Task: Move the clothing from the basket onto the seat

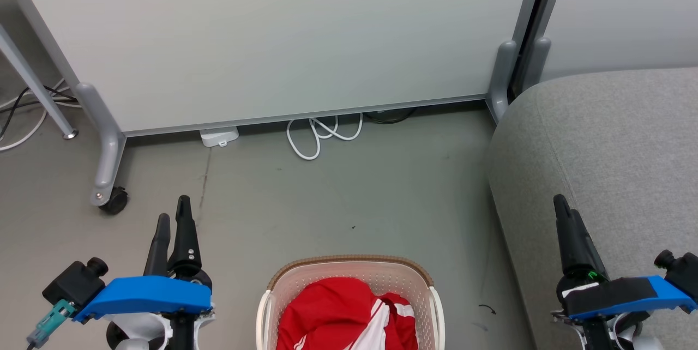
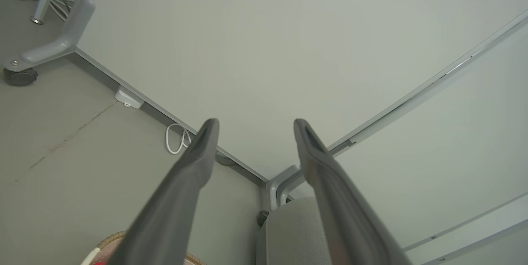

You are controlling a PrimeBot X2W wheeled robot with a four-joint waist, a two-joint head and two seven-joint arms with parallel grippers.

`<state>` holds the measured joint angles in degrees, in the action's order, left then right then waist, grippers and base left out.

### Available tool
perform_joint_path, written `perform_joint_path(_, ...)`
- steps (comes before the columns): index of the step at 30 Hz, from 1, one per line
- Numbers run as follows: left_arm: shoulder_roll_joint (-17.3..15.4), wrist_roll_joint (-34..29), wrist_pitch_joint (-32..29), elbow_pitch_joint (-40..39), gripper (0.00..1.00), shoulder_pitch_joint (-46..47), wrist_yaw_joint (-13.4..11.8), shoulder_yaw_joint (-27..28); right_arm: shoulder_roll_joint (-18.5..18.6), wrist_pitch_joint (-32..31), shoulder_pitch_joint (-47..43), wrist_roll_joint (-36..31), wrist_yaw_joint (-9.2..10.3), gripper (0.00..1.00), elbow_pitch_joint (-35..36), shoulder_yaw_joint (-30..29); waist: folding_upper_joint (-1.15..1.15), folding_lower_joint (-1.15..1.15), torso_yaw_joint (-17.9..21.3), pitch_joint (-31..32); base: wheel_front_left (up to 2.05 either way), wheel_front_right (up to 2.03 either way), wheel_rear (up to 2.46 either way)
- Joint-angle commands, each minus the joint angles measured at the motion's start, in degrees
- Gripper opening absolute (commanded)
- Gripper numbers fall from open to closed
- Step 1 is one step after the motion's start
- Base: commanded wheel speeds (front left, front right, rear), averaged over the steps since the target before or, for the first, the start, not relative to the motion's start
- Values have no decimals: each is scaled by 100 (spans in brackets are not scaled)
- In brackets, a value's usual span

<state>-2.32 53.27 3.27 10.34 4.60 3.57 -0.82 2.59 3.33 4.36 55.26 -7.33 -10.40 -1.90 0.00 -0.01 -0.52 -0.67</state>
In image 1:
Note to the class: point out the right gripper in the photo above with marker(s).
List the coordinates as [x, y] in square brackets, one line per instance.
[581, 283]

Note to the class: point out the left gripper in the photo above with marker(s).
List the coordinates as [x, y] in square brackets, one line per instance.
[193, 275]

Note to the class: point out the plain red garment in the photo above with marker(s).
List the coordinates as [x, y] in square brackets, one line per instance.
[322, 312]

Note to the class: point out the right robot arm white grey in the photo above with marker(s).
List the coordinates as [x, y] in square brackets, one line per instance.
[621, 333]

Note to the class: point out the grey fabric sofa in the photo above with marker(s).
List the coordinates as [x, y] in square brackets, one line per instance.
[600, 148]

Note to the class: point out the black caster wheel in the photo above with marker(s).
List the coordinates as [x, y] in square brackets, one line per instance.
[115, 201]

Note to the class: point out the white power adapter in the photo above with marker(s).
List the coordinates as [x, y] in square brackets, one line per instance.
[218, 136]

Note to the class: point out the long grey partition foot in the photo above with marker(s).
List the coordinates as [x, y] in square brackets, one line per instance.
[106, 143]

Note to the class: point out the beige plastic laundry basket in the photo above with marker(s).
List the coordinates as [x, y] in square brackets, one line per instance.
[349, 269]

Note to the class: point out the short grey partition foot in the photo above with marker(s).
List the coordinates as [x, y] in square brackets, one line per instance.
[501, 83]
[537, 61]

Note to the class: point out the grey metal table leg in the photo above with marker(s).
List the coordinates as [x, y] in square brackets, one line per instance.
[32, 83]

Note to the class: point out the large white partition panel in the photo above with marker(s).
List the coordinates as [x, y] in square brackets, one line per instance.
[272, 39]

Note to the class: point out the small white partition panel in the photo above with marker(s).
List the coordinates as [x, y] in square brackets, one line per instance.
[627, 12]

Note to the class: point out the left wrist camera blue mount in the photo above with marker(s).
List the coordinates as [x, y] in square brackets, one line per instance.
[142, 295]

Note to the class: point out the wrist camera blue mount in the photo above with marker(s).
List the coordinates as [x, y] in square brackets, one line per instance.
[627, 295]
[142, 295]

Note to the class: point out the right wrist camera blue mount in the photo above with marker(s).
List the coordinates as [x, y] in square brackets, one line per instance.
[627, 295]

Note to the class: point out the left teal camera connector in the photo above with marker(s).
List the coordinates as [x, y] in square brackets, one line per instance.
[52, 320]

